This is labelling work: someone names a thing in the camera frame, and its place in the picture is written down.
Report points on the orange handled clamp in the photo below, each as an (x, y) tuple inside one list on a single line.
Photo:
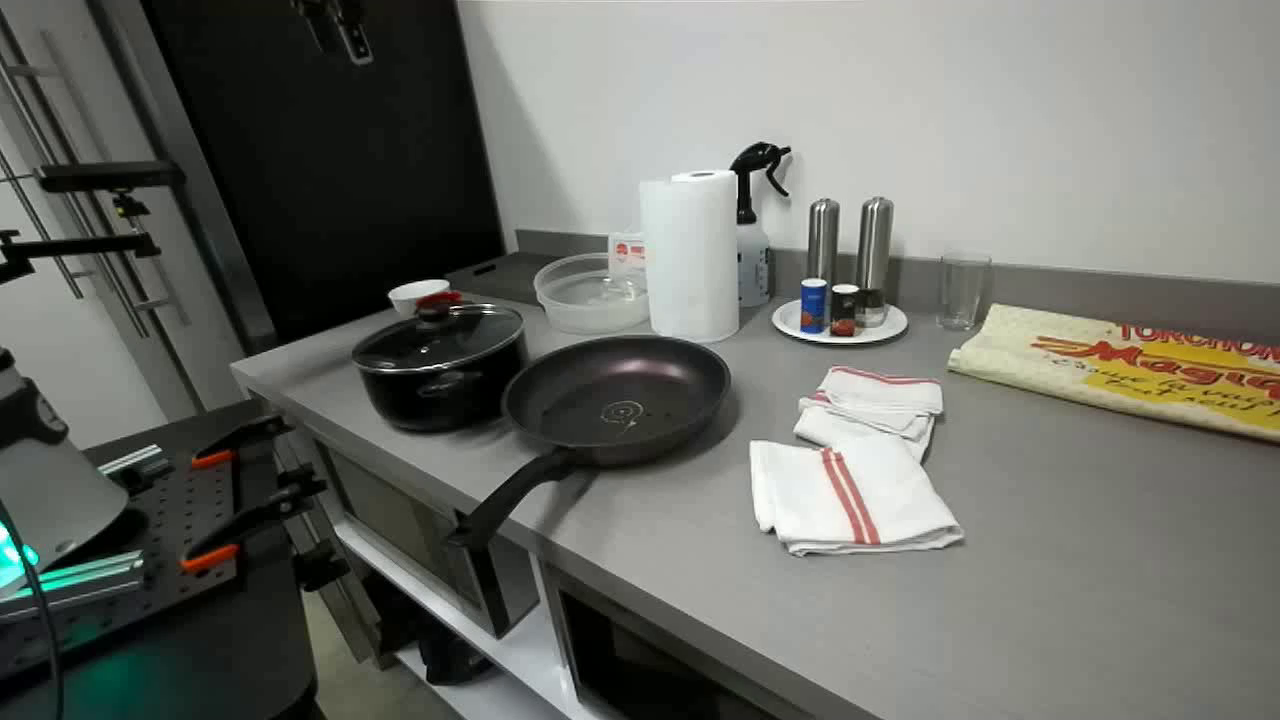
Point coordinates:
[(226, 445), (226, 537)]

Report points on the steel grinder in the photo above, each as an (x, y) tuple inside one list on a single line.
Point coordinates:
[(822, 236), (872, 245)]

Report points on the yellow red printed bag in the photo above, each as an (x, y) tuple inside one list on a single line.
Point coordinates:
[(1166, 375)]

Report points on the clear drinking glass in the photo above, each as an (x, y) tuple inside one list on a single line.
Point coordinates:
[(961, 289)]

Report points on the folded white towel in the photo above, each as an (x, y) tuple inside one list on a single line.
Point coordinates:
[(861, 404)]

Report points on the spray bottle black nozzle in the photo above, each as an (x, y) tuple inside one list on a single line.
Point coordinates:
[(749, 236)]

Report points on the white towel with red stripe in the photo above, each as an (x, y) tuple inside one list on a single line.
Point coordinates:
[(858, 499)]

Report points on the clear plastic container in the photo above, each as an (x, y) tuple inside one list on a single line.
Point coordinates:
[(581, 294)]

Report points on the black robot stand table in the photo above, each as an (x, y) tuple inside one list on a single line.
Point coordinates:
[(232, 655)]

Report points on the left steel grinder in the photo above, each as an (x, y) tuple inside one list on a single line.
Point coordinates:
[(822, 236)]

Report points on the black perforated breadboard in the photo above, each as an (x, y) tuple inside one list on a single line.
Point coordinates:
[(115, 559)]

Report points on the right steel grinder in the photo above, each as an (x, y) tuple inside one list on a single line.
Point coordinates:
[(872, 245)]

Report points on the blue small can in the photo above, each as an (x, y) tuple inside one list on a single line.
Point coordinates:
[(813, 304)]

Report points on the camera tripod arm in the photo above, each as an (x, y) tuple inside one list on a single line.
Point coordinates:
[(84, 176)]

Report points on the white round plate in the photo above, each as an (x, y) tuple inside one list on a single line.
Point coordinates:
[(785, 320)]

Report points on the dark small jar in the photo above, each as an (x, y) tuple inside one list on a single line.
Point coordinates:
[(847, 310)]

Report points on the black frying pan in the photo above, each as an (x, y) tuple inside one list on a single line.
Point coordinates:
[(600, 404)]

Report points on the white paper towel roll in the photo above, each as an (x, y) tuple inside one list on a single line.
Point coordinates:
[(690, 252)]

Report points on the black pot with glass lid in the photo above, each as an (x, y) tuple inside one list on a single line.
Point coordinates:
[(445, 366)]

